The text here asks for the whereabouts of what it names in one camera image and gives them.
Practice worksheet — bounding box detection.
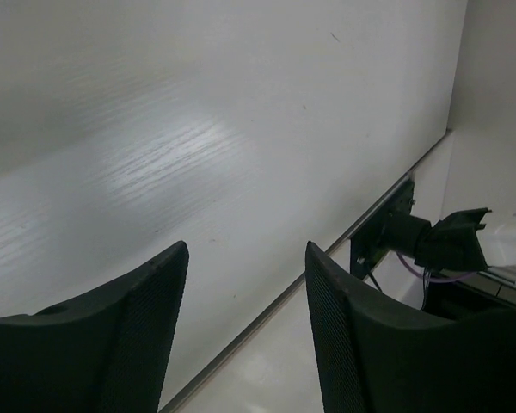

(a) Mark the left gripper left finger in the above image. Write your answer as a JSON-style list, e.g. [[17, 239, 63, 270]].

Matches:
[[0, 241, 188, 412]]

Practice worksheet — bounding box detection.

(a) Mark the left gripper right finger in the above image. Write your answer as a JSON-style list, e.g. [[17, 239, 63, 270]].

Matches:
[[305, 243, 516, 412]]

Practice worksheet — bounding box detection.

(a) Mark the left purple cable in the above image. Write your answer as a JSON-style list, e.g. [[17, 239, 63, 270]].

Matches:
[[395, 251, 487, 285]]

